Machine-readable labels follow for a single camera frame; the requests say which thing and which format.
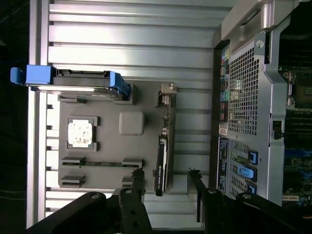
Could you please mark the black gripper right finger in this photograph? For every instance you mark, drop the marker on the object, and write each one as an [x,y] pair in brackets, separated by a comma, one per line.
[214,212]

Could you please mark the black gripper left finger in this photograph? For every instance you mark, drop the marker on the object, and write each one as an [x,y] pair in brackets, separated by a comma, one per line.
[126,209]

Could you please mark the blue expansion slot latch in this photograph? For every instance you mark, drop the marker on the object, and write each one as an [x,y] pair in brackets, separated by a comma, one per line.
[253,158]
[247,173]
[252,187]

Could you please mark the green RAM stick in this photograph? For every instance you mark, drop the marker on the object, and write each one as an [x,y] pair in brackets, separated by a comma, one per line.
[102,164]

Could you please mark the grey parts rack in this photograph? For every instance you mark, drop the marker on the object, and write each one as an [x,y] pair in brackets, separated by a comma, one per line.
[109,148]

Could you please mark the silver CPU chip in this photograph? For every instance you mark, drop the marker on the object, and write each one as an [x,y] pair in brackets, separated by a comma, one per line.
[80,133]

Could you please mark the green motherboard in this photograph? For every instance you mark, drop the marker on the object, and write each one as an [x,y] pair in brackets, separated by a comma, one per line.
[297,146]

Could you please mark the open PC case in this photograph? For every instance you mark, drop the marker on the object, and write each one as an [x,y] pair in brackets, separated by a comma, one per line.
[246,97]

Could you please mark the hard disk with blue carrier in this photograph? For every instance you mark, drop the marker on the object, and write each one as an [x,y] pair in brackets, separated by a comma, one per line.
[80,78]

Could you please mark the CPU socket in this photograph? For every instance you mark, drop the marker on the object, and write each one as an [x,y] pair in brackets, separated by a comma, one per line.
[302,90]

